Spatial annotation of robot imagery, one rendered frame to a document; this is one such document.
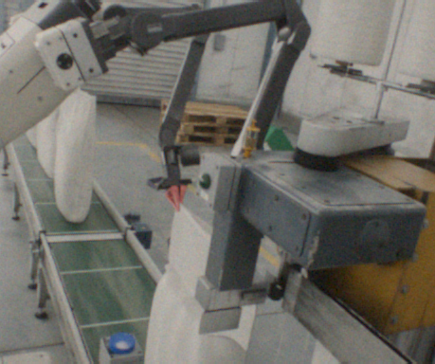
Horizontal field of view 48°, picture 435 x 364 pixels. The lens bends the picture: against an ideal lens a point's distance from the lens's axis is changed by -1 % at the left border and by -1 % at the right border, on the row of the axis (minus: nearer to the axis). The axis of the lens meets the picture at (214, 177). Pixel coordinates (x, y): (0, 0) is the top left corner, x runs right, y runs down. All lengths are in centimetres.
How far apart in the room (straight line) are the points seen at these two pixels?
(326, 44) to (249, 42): 849
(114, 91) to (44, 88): 741
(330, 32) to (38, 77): 68
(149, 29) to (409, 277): 75
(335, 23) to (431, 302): 63
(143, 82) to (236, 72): 186
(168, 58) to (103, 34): 778
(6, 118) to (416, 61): 94
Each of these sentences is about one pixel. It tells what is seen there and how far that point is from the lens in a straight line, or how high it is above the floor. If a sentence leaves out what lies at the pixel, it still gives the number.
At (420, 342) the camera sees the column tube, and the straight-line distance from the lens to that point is 133.
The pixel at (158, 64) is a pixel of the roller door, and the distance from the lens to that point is 885.
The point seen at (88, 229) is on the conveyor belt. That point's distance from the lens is 283.
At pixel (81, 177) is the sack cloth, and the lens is 284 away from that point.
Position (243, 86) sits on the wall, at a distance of 969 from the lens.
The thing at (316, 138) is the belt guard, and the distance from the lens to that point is 93.
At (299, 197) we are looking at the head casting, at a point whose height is 133.
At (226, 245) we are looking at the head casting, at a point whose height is 117.
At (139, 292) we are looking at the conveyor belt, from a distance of 229.
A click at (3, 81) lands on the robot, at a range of 126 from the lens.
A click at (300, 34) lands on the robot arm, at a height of 157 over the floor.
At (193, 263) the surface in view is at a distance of 144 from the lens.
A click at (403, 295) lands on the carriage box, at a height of 112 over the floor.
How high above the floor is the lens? 156
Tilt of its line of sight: 17 degrees down
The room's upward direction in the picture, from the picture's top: 10 degrees clockwise
